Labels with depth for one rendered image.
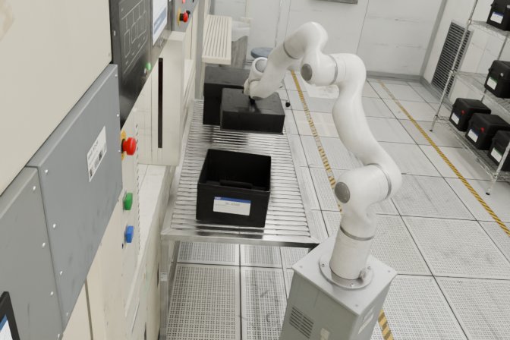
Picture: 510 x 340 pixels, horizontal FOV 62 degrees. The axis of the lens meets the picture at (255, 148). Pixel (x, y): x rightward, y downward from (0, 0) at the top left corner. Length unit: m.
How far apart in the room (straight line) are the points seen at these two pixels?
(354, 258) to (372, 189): 0.29
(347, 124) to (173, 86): 0.68
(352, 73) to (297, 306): 0.85
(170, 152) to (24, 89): 1.31
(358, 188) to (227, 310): 1.31
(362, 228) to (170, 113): 0.84
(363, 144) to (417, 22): 4.95
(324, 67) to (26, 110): 1.00
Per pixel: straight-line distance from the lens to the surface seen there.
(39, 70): 0.53
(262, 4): 5.73
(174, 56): 1.61
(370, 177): 1.32
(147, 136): 1.76
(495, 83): 4.27
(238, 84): 2.33
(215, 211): 1.66
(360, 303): 1.51
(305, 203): 1.87
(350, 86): 1.42
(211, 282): 2.51
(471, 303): 2.91
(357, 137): 1.36
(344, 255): 1.50
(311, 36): 1.46
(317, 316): 1.62
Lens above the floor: 1.83
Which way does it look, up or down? 29 degrees down
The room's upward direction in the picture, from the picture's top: 7 degrees clockwise
